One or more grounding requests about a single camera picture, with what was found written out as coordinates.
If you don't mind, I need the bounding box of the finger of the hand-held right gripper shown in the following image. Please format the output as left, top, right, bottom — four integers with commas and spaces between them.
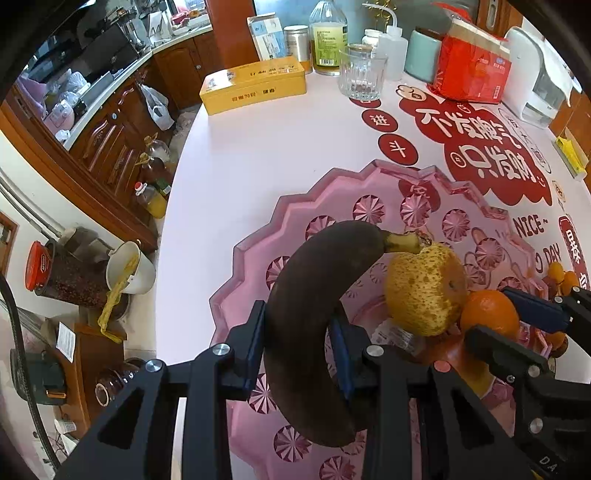
501, 286, 591, 333
464, 324, 555, 384

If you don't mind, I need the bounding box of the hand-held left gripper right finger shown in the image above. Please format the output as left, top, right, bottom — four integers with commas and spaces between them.
328, 316, 541, 480

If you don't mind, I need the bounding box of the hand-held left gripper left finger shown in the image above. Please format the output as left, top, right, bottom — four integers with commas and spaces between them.
55, 299, 269, 480

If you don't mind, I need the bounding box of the red apple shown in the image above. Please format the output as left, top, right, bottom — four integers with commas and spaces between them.
422, 335, 497, 400

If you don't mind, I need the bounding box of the dark overripe banana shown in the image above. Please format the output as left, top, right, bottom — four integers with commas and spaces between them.
265, 220, 432, 448

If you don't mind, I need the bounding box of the yellow speckled pear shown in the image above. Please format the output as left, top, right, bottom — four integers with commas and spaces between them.
385, 244, 468, 337

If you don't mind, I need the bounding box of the pink plastic bowl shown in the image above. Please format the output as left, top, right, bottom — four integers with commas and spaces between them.
209, 159, 555, 480

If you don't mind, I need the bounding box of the white enamel pot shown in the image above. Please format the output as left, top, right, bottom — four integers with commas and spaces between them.
106, 241, 157, 296

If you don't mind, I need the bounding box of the dark glass teapot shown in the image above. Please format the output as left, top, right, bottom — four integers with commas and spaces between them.
95, 361, 145, 408

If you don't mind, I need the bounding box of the yellow long utensil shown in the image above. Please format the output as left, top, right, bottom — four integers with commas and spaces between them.
98, 251, 139, 342

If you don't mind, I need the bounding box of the yellow white small box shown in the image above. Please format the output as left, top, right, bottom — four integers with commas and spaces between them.
554, 129, 589, 181

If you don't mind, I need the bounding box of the low wooden stand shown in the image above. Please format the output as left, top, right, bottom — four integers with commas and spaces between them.
74, 320, 126, 432

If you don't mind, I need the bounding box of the orange oil bottle red cap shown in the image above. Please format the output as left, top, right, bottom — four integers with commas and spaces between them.
134, 181, 168, 219

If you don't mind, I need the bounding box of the dark bottle green label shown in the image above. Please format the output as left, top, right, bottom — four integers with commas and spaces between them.
139, 154, 172, 200

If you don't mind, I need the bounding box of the wooden sideboard cabinet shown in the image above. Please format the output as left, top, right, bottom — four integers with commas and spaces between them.
549, 83, 591, 185

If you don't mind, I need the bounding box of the white paper tag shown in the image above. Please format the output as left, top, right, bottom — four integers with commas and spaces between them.
55, 322, 77, 363

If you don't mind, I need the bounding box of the red lid jar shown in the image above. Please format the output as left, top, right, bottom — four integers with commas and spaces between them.
25, 240, 112, 310

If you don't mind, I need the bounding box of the large clear oil bottle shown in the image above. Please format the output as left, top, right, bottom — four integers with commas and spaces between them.
143, 134, 180, 178

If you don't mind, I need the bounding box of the white countertop appliance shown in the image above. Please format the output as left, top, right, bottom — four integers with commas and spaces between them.
501, 27, 583, 130

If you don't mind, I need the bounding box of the red pack of paper cups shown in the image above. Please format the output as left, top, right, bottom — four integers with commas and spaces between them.
427, 2, 513, 103

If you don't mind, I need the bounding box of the white towel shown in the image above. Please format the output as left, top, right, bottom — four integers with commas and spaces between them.
536, 32, 583, 93

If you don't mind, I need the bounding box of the hanging plastic bag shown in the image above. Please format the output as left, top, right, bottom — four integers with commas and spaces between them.
139, 83, 175, 131

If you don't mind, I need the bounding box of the wooden kitchen cabinet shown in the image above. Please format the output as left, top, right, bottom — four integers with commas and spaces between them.
0, 23, 232, 252

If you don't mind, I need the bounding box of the yellow tin box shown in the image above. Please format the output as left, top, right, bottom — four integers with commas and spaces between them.
199, 58, 308, 116

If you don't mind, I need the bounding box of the teal canister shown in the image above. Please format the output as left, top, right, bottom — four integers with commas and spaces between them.
404, 28, 446, 86

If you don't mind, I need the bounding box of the clear drinking glass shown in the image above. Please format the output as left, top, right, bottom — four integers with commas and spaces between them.
338, 44, 387, 101

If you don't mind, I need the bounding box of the white squeeze bottle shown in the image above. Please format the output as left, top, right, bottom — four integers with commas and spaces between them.
365, 4, 409, 81

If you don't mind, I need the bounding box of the silver tin can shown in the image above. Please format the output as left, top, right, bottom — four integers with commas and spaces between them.
284, 25, 312, 75

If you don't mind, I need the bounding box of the blue white carton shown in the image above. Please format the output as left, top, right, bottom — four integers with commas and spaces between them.
247, 14, 288, 63

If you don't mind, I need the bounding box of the glass bottle green label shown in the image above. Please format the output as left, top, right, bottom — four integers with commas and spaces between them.
309, 0, 348, 77

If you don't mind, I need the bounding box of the glass blender jug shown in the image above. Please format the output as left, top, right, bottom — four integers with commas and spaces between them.
122, 16, 151, 54

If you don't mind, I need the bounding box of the frosted glass door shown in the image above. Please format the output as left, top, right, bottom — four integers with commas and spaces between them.
254, 0, 481, 28

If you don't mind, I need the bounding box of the gold door ornament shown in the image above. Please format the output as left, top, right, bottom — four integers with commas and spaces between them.
360, 0, 404, 26

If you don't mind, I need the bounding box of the grey wall pipe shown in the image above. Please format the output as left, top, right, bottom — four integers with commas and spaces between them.
0, 171, 63, 236

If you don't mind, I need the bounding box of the framed wall picture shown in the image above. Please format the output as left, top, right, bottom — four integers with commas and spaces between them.
0, 210, 19, 275

